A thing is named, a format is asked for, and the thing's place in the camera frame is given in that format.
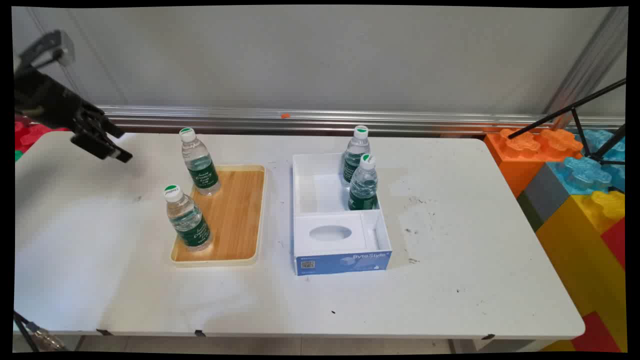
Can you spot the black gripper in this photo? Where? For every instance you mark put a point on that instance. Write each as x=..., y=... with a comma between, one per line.
x=45, y=100

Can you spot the green label water bottle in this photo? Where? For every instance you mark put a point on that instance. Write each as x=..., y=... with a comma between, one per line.
x=363, y=185
x=356, y=150
x=187, y=220
x=200, y=165

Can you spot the red giant building block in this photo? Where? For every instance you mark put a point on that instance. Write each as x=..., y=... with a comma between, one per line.
x=30, y=135
x=597, y=335
x=616, y=242

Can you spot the green giant building block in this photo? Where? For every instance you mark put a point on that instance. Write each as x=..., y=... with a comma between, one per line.
x=17, y=155

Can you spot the bamboo tray with cream rim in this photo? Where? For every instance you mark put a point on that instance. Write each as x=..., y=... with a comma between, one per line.
x=235, y=220

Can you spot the white and blue cardboard box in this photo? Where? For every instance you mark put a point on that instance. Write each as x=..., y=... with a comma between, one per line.
x=330, y=235

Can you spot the orange giant building block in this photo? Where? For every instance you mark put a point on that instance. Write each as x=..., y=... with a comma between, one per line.
x=515, y=160

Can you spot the grey giant building block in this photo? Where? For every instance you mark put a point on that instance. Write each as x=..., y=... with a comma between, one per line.
x=542, y=195

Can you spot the black tripod stand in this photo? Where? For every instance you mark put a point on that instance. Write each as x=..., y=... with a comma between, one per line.
x=565, y=111

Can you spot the light blue giant building block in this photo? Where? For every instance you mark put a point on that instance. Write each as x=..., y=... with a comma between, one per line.
x=585, y=172

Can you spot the yellow giant building block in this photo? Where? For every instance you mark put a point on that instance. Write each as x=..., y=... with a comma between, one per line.
x=575, y=260

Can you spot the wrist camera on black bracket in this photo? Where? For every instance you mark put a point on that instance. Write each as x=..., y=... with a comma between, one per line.
x=50, y=47

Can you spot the aluminium rail along wall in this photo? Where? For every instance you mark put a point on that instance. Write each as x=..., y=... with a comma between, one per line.
x=350, y=120

